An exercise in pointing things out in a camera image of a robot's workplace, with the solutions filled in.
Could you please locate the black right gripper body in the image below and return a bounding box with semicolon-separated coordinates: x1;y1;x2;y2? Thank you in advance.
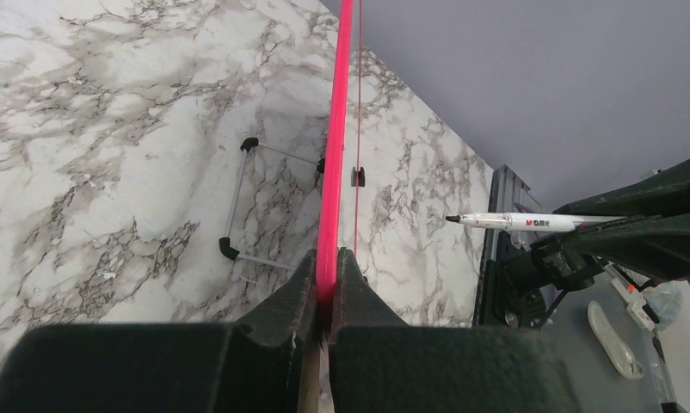
502;248;604;293

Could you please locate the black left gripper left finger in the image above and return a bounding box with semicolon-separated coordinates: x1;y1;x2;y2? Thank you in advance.
0;251;318;412

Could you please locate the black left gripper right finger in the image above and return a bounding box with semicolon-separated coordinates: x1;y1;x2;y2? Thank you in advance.
329;249;581;412

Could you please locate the white whiteboard marker pen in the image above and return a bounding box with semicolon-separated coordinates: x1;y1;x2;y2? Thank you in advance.
446;213;622;232

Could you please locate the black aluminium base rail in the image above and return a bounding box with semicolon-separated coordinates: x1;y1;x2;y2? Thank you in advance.
472;165;552;328

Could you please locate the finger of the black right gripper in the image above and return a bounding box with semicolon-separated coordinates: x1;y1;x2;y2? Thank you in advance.
555;159;690;217
532;213;690;281

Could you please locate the pink framed whiteboard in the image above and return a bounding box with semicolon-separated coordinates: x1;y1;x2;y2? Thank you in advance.
315;0;361;307

